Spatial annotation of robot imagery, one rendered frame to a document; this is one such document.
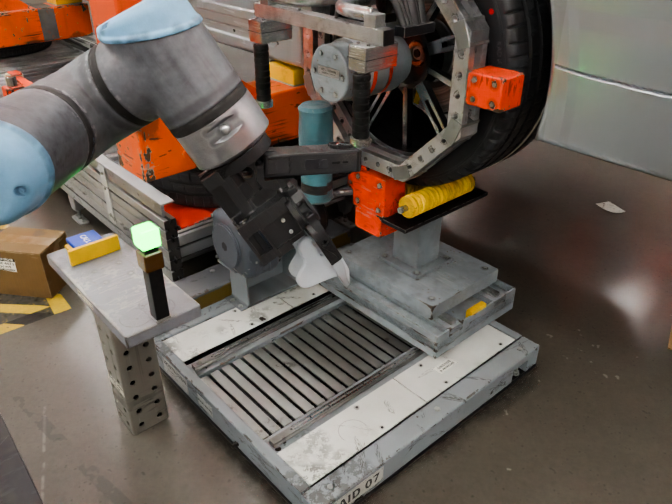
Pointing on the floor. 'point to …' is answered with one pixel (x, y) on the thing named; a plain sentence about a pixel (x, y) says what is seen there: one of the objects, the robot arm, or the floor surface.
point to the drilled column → (134, 380)
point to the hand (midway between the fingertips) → (346, 273)
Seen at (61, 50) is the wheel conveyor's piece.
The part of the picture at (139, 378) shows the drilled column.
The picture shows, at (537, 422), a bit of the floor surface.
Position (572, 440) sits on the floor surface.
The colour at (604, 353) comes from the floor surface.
